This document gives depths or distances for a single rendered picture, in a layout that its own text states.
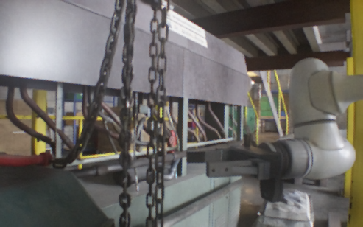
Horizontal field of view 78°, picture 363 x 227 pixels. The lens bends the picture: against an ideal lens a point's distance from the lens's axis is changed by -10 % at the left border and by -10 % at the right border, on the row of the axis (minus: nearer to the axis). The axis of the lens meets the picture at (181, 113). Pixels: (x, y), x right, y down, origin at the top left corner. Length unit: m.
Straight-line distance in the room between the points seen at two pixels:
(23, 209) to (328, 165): 0.56
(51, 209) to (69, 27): 0.68
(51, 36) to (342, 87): 0.82
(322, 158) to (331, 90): 0.15
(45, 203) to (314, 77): 0.57
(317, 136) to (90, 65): 0.75
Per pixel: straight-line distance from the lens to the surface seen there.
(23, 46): 0.84
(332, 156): 0.61
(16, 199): 0.34
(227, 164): 0.44
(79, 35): 0.94
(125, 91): 0.44
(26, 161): 0.41
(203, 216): 1.61
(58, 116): 0.95
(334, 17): 2.10
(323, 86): 0.62
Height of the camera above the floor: 0.93
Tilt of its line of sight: 1 degrees up
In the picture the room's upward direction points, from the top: 1 degrees clockwise
